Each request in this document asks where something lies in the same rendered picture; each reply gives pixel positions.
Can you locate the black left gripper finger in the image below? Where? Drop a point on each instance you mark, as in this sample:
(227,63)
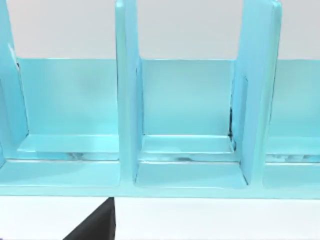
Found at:
(100,222)

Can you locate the light blue rack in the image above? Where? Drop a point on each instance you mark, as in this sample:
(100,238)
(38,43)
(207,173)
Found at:
(175,112)

